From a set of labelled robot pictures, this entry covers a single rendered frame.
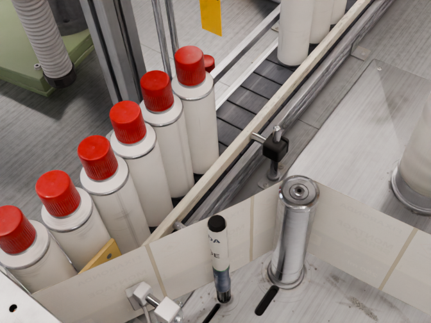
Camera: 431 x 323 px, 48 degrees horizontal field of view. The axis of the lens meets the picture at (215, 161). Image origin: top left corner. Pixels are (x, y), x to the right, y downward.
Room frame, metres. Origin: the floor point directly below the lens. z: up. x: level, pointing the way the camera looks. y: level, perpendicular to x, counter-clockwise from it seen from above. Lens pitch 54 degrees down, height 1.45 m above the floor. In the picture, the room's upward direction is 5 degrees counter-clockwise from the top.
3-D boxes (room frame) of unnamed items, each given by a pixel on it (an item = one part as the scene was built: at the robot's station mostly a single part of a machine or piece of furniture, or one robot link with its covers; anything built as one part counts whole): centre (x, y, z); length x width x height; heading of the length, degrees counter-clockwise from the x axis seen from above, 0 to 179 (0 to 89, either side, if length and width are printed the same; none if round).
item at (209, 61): (0.65, 0.00, 0.85); 0.03 x 0.03 x 0.03
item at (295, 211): (0.24, -0.08, 0.97); 0.05 x 0.05 x 0.19
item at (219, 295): (0.21, 0.00, 0.97); 0.02 x 0.02 x 0.19
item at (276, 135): (0.42, -0.09, 0.89); 0.03 x 0.03 x 0.12; 50
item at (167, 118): (0.38, 0.06, 0.98); 0.05 x 0.05 x 0.20
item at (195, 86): (0.42, 0.02, 0.98); 0.05 x 0.05 x 0.20
